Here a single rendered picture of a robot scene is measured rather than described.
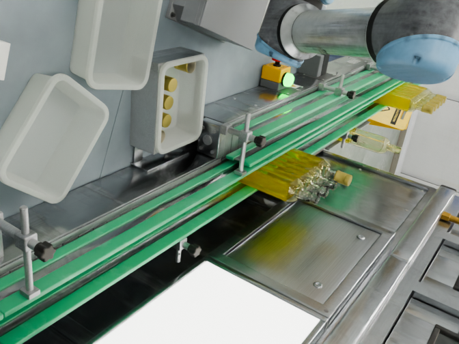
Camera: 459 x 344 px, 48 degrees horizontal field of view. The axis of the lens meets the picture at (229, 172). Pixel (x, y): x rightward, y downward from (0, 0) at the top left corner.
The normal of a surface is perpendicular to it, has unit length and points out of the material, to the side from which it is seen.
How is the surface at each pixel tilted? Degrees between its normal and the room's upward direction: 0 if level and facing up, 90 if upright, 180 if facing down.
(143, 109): 90
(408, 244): 90
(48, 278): 90
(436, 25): 72
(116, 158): 0
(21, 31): 0
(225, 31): 1
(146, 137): 90
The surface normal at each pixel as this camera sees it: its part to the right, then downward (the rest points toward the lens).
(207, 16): 0.82, 0.34
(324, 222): 0.11, -0.89
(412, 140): -0.56, 0.31
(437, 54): 0.07, 0.19
